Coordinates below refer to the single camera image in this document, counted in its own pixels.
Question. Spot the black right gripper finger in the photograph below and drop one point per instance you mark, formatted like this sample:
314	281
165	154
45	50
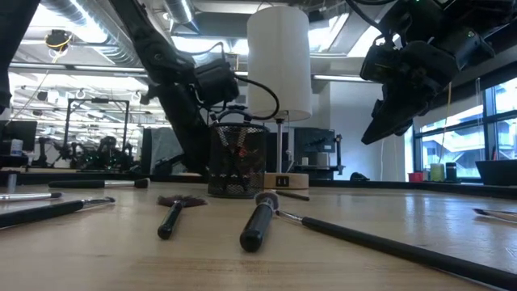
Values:
404	127
396	115

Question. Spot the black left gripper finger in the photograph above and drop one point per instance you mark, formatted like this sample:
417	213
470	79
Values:
198	153
169	165

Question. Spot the black silver powder brush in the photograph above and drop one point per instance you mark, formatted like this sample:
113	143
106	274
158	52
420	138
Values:
81	184

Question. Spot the small dark makeup brush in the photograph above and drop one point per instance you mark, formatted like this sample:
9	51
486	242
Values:
297	196

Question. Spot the thin angled makeup brush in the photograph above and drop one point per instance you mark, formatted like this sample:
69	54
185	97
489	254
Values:
482	212

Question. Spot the long thin black brush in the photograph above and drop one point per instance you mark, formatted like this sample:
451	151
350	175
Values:
404	250

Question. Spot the black brush silver ferrule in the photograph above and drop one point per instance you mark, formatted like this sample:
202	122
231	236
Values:
40	212

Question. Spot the long silver ferrule brush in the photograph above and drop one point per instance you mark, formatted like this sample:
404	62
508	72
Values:
24	197

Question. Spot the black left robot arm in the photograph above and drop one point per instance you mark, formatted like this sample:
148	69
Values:
149	44

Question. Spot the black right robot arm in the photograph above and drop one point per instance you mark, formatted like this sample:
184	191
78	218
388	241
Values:
444	16

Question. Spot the teal cloth partition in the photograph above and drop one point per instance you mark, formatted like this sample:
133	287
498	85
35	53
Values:
161	145

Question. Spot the black mesh pen cup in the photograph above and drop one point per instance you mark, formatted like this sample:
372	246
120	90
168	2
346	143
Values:
238	178

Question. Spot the red cup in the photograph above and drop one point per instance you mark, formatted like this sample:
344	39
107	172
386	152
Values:
416	177

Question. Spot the yellow green cup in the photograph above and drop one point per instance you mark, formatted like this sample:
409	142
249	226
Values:
437	172

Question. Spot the person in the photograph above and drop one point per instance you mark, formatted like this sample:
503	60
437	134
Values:
108	151

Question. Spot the dark dome object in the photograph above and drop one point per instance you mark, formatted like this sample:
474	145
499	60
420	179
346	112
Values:
359	177

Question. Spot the short ceiling tube light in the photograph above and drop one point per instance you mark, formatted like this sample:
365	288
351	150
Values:
339	78

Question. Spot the dark background machine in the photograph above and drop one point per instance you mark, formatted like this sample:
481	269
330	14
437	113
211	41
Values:
313	141

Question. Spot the black bin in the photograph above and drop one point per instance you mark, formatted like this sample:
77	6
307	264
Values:
497	173

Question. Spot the white shade table lamp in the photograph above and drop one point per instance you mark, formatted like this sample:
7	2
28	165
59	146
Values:
278	60

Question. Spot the black computer monitor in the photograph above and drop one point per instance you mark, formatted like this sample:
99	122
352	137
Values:
18	135

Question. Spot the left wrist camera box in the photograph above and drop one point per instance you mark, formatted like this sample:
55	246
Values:
216	83

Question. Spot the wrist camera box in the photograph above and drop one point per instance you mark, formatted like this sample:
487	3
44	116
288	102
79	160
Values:
216	83
379	62

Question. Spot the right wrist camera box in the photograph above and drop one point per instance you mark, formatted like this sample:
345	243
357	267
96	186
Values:
379	62

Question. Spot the black metal frame rig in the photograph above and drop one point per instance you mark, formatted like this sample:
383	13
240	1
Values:
97	100

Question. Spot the round silver ventilation duct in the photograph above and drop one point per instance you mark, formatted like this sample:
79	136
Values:
182	14

